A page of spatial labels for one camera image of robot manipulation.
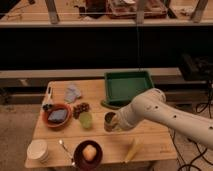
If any small metal cup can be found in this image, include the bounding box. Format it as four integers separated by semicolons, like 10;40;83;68
104;112;115;132

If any green plastic cup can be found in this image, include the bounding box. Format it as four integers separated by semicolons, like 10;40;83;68
79;112;92;129

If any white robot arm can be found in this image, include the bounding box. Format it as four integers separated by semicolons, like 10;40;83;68
111;88;213;150

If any green plastic tray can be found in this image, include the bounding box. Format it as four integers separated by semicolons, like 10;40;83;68
104;71;154;106

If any green cucumber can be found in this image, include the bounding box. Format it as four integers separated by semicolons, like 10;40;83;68
100;100;121;110

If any yellow banana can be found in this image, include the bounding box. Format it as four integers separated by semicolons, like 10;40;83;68
124;138;142;163

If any bunch of dark grapes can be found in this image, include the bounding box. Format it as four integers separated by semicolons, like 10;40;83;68
73;103;90;119

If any yellow apple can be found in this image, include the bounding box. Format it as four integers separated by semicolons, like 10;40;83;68
82;145;97;161

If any dark red plate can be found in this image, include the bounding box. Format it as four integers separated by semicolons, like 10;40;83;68
74;140;103;171

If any crumpled light blue cloth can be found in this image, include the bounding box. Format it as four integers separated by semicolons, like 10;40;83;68
64;83;82;103

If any metal spoon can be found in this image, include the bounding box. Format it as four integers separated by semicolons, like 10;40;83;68
59;139;75;167

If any blue sponge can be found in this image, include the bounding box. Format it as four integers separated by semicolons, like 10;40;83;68
48;109;67;123

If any orange bowl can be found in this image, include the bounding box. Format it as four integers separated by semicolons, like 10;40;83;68
42;103;72;129

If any black cable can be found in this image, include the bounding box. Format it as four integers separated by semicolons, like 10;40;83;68
168;103;213;171

